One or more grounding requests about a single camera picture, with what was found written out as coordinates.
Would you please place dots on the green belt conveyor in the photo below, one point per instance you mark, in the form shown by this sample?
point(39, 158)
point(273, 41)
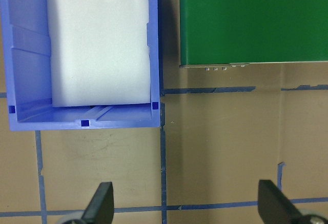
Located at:
point(251, 21)

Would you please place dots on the white foam pad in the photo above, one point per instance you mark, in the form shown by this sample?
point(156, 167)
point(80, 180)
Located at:
point(100, 42)

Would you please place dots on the blue plastic storage bin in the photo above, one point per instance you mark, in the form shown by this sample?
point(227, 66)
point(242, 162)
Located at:
point(28, 80)

